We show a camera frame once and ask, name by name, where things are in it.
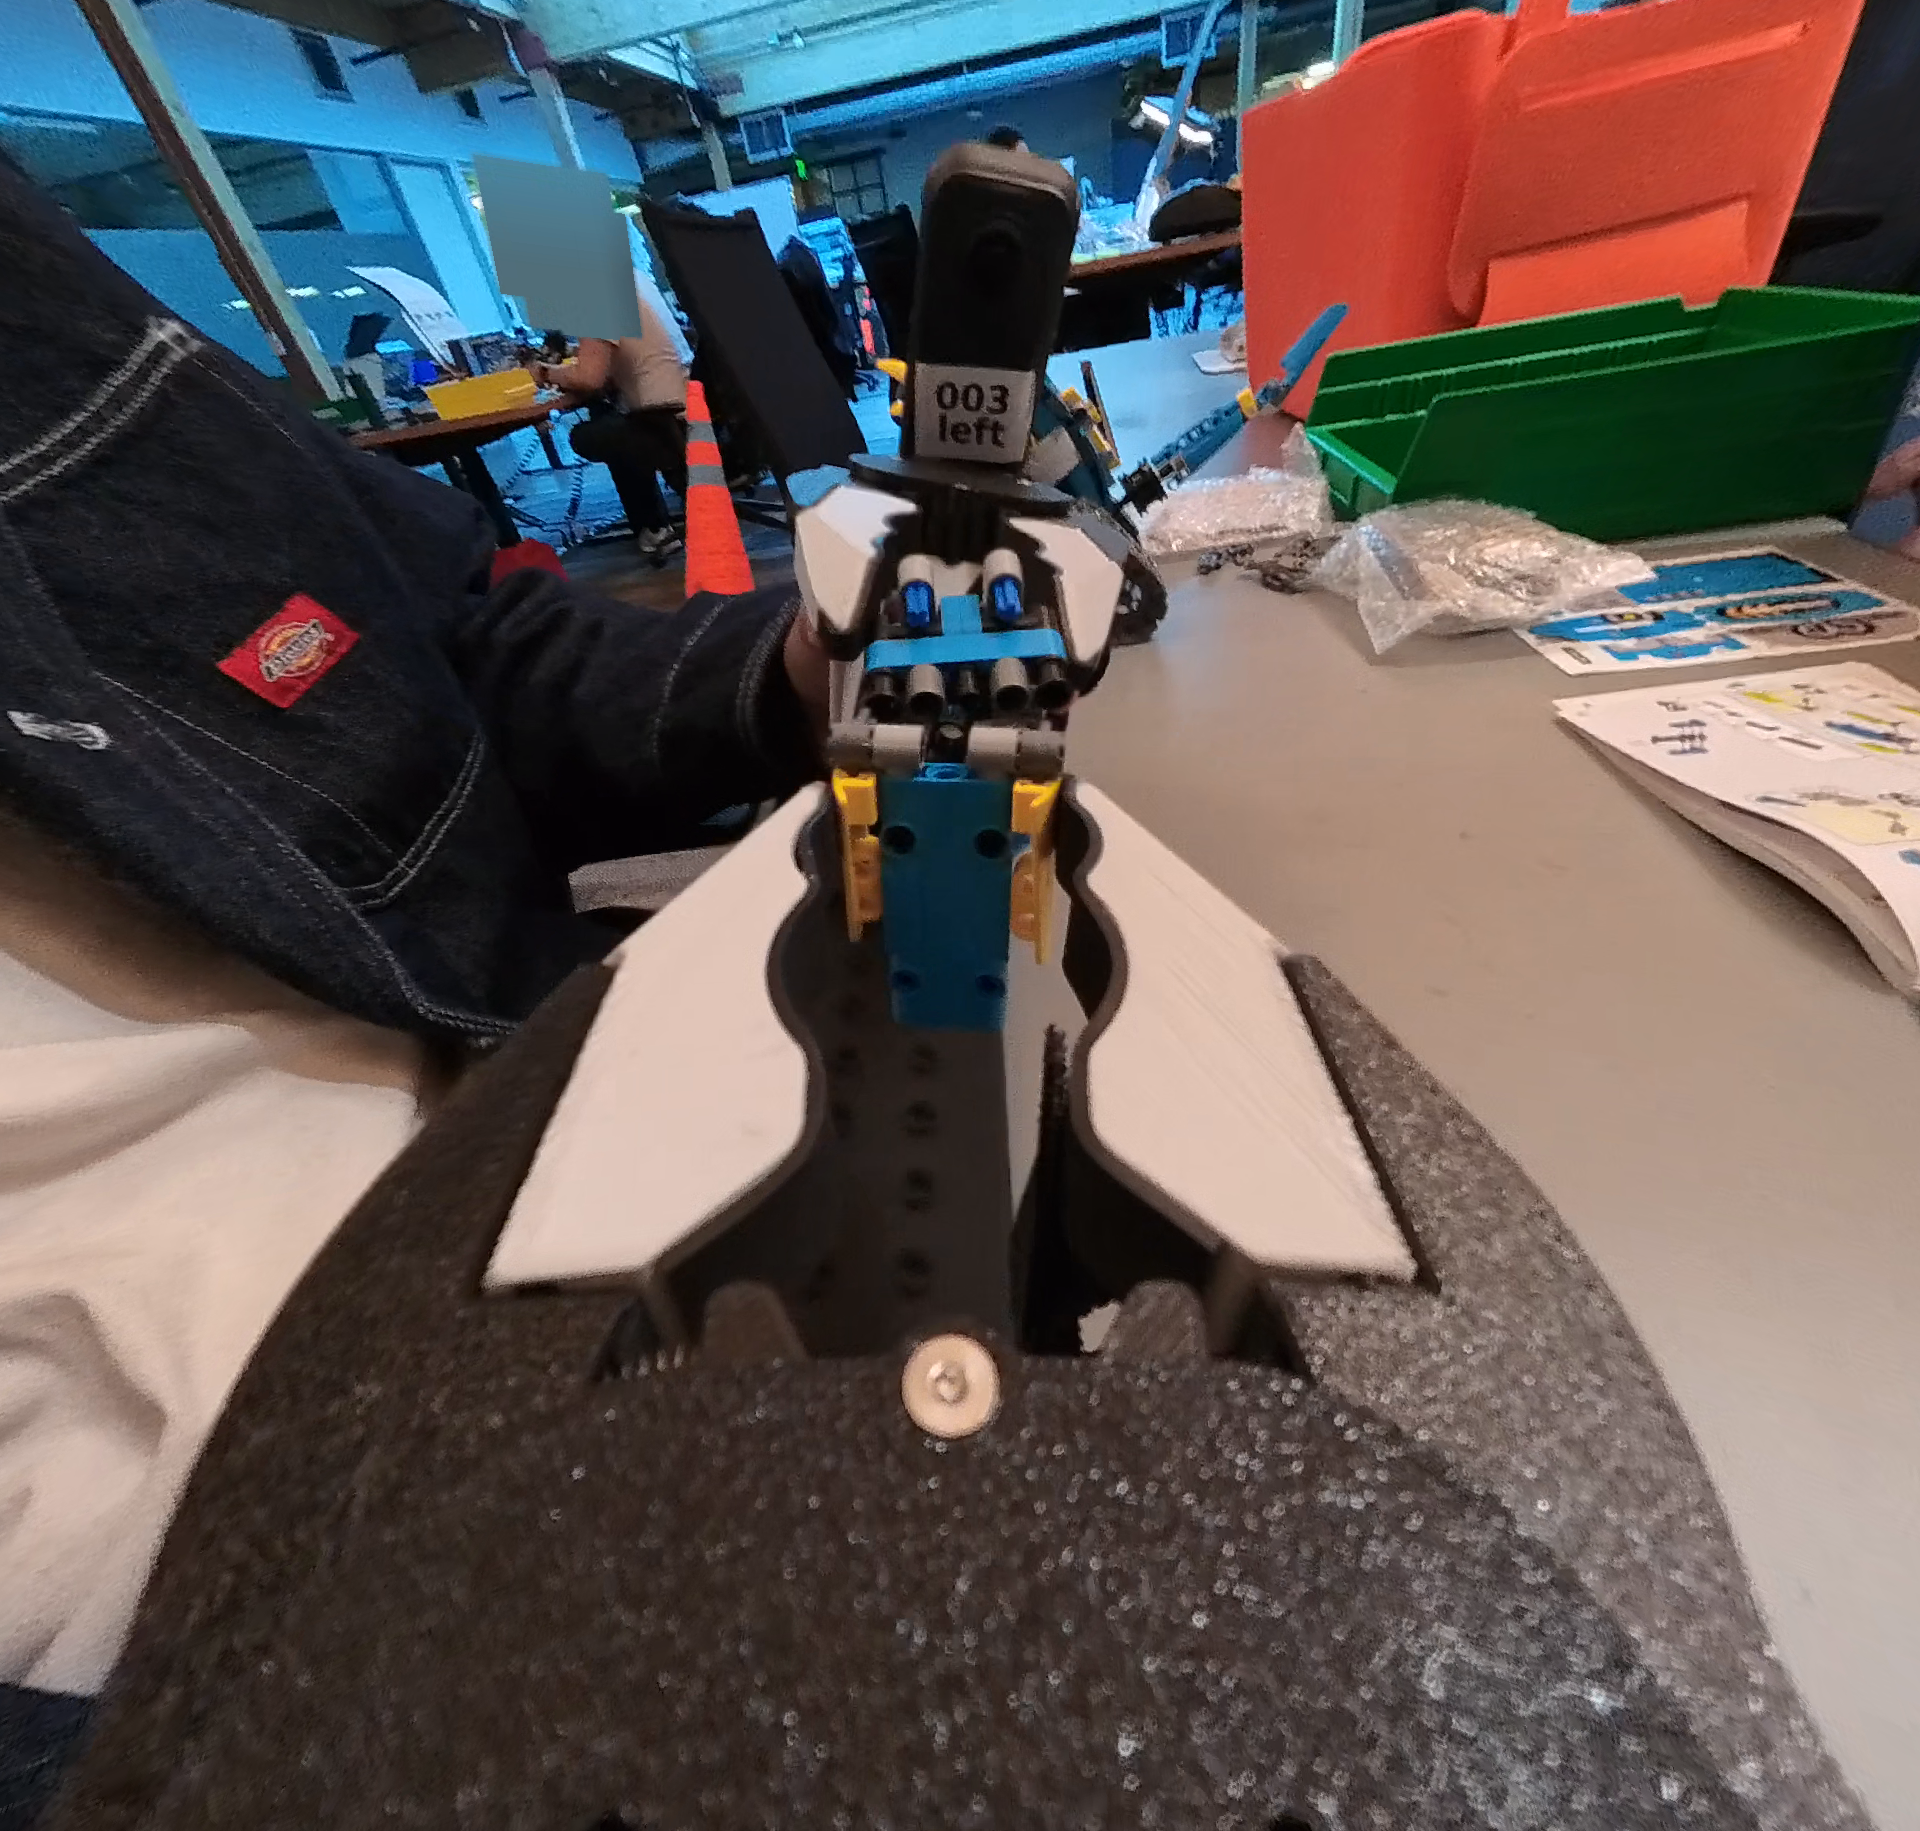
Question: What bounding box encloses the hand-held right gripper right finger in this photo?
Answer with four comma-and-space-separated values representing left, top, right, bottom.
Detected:
1020, 778, 1422, 1330

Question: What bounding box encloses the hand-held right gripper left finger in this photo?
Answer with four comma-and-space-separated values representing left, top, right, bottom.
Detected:
479, 780, 833, 1322

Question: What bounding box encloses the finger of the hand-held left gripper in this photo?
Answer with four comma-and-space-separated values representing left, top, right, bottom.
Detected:
790, 481, 919, 651
1027, 510, 1141, 697

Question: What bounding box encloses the blue black toy brick assembly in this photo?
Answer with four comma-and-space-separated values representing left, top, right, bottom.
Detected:
824, 549, 1075, 782

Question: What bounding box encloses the blue yellow toy brick body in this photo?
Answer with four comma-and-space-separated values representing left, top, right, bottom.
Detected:
830, 765, 1068, 1029

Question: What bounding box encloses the person's left forearm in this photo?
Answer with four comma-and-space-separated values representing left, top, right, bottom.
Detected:
487, 564, 824, 888

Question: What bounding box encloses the grey desk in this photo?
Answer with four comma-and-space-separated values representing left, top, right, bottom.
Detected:
1049, 330, 1920, 1831

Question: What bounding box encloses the tracked toy brick vehicle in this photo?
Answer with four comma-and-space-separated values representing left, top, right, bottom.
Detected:
1034, 304, 1353, 648

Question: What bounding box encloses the orange traffic cone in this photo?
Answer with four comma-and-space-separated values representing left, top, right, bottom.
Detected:
681, 380, 757, 601

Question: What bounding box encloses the clear bag with black links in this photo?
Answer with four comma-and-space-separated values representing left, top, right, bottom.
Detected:
1137, 463, 1339, 596

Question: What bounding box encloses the tilted black board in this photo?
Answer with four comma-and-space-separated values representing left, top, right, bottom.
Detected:
637, 195, 874, 490

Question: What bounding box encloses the large clear plastic bag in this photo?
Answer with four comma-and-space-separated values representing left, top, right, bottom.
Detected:
1320, 495, 1657, 658

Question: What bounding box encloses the wooden table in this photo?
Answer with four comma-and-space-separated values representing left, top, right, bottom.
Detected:
348, 398, 586, 550

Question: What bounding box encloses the orange felt bag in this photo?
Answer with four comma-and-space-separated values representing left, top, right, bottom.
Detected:
1238, 0, 1880, 423

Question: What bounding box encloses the person's white shirt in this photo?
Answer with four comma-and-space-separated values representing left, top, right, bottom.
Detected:
0, 811, 453, 1699

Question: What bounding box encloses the green plastic bin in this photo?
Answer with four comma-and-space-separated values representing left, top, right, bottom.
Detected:
1302, 286, 1920, 546

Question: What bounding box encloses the blue sticker sheet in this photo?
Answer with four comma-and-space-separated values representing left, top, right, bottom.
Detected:
1514, 549, 1905, 681

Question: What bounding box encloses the open instruction booklet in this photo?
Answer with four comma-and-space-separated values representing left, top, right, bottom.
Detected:
1551, 660, 1920, 996

